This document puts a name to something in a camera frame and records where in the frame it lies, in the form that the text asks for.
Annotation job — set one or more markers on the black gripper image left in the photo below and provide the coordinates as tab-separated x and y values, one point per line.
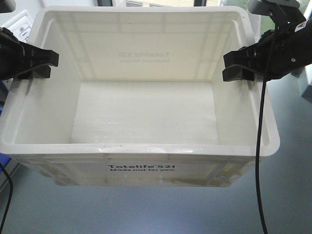
13	54

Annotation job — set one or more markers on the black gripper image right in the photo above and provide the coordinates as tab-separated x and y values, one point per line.
291	51

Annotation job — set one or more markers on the white plastic tote bin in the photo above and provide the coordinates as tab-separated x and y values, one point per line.
138	98

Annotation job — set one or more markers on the black cable image right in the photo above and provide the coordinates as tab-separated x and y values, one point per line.
258	143

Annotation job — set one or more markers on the grey camera mount image right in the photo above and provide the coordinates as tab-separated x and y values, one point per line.
264	7

